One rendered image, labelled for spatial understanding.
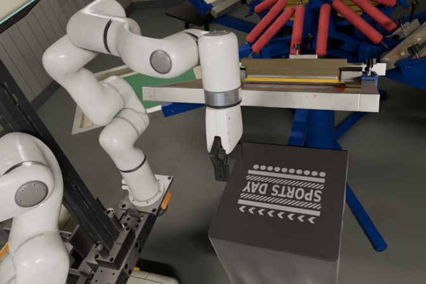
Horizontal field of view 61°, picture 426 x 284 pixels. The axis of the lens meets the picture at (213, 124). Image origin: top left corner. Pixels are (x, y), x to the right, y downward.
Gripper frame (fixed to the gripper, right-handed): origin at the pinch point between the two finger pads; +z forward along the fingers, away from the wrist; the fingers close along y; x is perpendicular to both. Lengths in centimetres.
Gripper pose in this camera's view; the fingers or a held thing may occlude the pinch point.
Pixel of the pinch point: (229, 165)
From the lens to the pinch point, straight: 79.4
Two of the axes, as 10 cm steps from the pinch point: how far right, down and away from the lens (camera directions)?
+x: 9.3, 0.7, -3.7
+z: 1.0, 9.0, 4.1
